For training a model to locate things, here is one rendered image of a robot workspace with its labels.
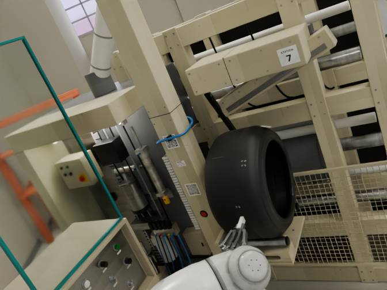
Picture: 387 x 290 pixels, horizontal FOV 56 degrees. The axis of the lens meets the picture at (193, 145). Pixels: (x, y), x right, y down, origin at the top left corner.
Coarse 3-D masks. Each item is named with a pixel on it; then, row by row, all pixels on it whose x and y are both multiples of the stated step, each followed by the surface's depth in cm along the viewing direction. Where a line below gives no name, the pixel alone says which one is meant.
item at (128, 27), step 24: (96, 0) 164; (120, 0) 160; (120, 24) 165; (144, 24) 172; (120, 48) 171; (144, 48) 168; (144, 72) 172; (144, 96) 179; (168, 96) 178; (168, 120) 180; (192, 144) 190; (192, 168) 188
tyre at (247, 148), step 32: (256, 128) 176; (224, 160) 168; (256, 160) 162; (288, 160) 195; (224, 192) 165; (256, 192) 159; (288, 192) 201; (224, 224) 171; (256, 224) 164; (288, 224) 179
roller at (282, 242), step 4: (280, 236) 179; (284, 236) 178; (248, 240) 187; (252, 240) 186; (256, 240) 184; (260, 240) 183; (264, 240) 182; (268, 240) 181; (272, 240) 180; (276, 240) 179; (280, 240) 178; (284, 240) 177; (288, 240) 178; (248, 244) 186; (252, 244) 185; (256, 244) 184; (260, 244) 183; (264, 244) 182; (268, 244) 181; (272, 244) 180; (276, 244) 179; (280, 244) 178; (284, 244) 177; (288, 244) 177
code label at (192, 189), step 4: (184, 184) 195; (188, 184) 194; (192, 184) 193; (196, 184) 192; (188, 188) 195; (192, 188) 194; (196, 188) 193; (188, 192) 197; (192, 192) 195; (196, 192) 194
